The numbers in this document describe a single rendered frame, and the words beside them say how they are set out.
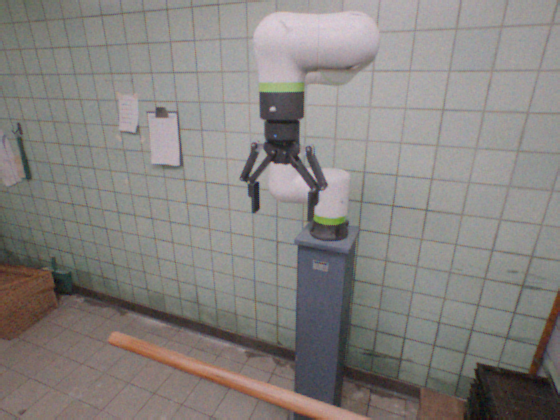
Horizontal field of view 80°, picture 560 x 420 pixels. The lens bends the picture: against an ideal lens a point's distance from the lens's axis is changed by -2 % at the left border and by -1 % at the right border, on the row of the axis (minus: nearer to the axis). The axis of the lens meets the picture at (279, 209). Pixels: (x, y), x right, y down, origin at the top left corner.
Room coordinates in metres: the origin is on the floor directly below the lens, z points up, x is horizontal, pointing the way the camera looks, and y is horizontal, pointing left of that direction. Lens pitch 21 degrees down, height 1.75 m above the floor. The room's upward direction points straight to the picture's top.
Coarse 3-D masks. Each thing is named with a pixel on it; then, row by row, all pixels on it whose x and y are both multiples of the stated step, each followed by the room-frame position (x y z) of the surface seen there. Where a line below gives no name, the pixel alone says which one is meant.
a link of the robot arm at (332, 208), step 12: (324, 168) 1.19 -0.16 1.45; (336, 180) 1.11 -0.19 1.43; (348, 180) 1.14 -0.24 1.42; (324, 192) 1.11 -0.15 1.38; (336, 192) 1.11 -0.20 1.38; (348, 192) 1.15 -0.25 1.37; (324, 204) 1.12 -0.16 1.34; (336, 204) 1.11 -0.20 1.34; (324, 216) 1.12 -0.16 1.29; (336, 216) 1.11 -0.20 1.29
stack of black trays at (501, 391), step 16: (480, 368) 0.84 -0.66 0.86; (496, 368) 0.84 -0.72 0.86; (480, 384) 0.80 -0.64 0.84; (496, 384) 0.79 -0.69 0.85; (512, 384) 0.79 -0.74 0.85; (528, 384) 0.79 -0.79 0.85; (544, 384) 0.79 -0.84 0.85; (480, 400) 0.78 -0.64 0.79; (496, 400) 0.73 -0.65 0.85; (512, 400) 0.73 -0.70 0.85; (528, 400) 0.73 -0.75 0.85; (544, 400) 0.73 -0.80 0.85; (464, 416) 0.85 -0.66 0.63; (480, 416) 0.74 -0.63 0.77; (496, 416) 0.67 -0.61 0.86; (512, 416) 0.68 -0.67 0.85; (528, 416) 0.68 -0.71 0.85; (544, 416) 0.68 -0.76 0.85
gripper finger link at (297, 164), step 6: (288, 156) 0.70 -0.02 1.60; (288, 162) 0.70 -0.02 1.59; (294, 162) 0.69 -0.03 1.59; (300, 162) 0.71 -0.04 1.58; (294, 168) 0.70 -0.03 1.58; (300, 168) 0.69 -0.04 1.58; (300, 174) 0.69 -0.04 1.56; (306, 174) 0.69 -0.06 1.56; (306, 180) 0.69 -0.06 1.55; (312, 180) 0.69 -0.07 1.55; (312, 186) 0.68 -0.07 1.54; (312, 192) 0.68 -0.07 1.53
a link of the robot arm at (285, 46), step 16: (272, 16) 0.69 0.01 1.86; (288, 16) 0.69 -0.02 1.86; (304, 16) 0.69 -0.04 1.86; (256, 32) 0.70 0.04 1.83; (272, 32) 0.67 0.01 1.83; (288, 32) 0.67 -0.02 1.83; (304, 32) 0.66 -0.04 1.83; (256, 48) 0.70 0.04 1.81; (272, 48) 0.67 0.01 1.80; (288, 48) 0.66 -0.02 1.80; (304, 48) 0.66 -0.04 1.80; (272, 64) 0.67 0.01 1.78; (288, 64) 0.67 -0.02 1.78; (304, 64) 0.68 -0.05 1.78; (272, 80) 0.68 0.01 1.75; (288, 80) 0.68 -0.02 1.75
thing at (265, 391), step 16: (112, 336) 0.61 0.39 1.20; (128, 336) 0.61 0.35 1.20; (144, 352) 0.57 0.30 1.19; (160, 352) 0.56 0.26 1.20; (176, 352) 0.57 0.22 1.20; (176, 368) 0.54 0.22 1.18; (192, 368) 0.52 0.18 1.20; (208, 368) 0.52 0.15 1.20; (224, 384) 0.49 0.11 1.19; (240, 384) 0.48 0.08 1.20; (256, 384) 0.48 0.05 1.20; (272, 400) 0.46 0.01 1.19; (288, 400) 0.45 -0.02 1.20; (304, 400) 0.44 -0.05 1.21; (320, 416) 0.42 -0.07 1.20; (336, 416) 0.42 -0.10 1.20; (352, 416) 0.41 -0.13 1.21
